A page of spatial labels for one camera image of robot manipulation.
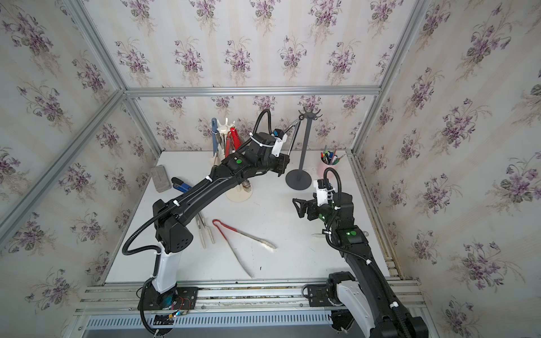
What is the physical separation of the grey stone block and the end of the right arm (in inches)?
28.0

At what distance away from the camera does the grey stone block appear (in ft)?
3.39

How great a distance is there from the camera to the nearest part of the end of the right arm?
69cm
